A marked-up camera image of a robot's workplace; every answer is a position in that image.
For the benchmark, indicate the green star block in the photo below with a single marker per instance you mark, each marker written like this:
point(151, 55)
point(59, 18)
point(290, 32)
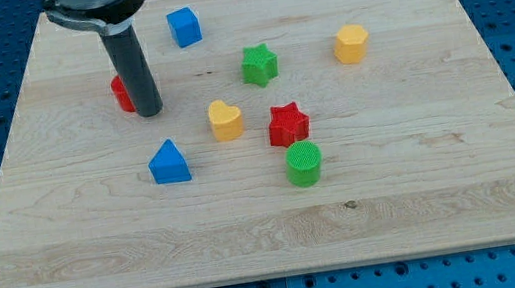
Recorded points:
point(259, 65)

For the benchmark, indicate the blue cube block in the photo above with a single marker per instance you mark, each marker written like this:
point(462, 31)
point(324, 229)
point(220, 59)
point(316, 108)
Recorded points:
point(184, 27)

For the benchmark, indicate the blue triangle block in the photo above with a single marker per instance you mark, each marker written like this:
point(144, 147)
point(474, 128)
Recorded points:
point(168, 165)

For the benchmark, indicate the yellow hexagon block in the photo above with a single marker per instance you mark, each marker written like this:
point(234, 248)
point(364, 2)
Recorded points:
point(351, 44)

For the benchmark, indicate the wooden board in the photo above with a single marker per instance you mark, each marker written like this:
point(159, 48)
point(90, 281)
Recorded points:
point(417, 144)

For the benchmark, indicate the yellow heart block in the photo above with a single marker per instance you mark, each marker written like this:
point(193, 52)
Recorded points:
point(226, 121)

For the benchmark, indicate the red circle block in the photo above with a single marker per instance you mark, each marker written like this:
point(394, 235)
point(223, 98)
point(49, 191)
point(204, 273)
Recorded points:
point(121, 95)

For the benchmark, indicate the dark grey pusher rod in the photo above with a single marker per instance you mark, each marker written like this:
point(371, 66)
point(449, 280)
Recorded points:
point(128, 59)

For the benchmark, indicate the red star block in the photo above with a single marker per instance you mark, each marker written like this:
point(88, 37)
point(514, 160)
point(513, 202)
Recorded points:
point(288, 125)

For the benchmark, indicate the green circle block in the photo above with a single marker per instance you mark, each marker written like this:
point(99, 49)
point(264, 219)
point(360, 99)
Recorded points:
point(303, 161)

